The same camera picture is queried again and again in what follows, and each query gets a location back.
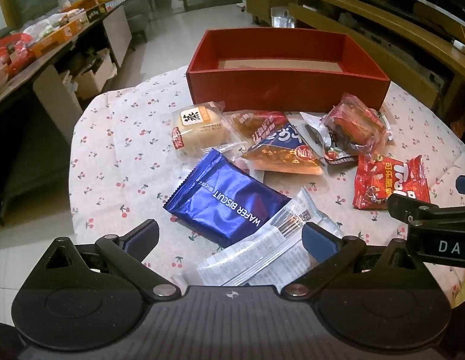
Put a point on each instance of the steamed cake packet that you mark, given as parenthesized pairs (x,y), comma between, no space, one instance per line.
(200,125)

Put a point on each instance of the open cardboard box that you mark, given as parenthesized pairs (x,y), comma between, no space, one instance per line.
(94,78)

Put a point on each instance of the blue wafer biscuit packet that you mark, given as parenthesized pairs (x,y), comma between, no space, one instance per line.
(225,202)

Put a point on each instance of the red clear cake packet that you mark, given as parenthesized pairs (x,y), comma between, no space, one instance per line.
(354,123)

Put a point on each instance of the black television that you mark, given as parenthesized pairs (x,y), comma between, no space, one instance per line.
(442,5)

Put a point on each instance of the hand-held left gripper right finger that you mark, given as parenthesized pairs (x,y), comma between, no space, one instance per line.
(318,242)

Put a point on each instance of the white brown meat packet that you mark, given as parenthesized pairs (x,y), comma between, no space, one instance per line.
(318,138)

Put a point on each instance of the red foil snack packet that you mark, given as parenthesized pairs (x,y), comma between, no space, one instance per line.
(386,180)

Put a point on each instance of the red plastic bags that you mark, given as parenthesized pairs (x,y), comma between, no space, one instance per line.
(13,50)

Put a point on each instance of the white charger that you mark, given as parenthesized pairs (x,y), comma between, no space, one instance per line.
(458,44)

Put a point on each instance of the wooden television cabinet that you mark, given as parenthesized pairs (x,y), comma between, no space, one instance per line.
(367,18)

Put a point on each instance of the dark side table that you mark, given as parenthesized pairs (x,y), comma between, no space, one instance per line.
(37,65)

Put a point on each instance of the clear plastic bag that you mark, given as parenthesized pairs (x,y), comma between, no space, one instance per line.
(282,17)

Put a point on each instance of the red cardboard box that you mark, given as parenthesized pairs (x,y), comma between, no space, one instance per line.
(285,86)

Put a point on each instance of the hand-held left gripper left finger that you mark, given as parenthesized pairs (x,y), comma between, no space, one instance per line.
(143,234)

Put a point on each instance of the grey sofa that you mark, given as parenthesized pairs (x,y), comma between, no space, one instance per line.
(137,15)

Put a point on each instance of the long orange carton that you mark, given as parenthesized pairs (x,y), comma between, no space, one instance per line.
(54,39)

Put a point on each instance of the cherry print tablecloth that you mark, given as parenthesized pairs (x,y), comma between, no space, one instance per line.
(123,150)

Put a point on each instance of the blue triangular pastry packet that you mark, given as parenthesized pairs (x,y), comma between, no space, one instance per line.
(285,150)

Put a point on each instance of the clear golden biscuit packet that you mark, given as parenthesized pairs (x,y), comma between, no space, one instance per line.
(255,247)

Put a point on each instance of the dark labelled box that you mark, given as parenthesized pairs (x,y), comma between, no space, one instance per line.
(96,12)

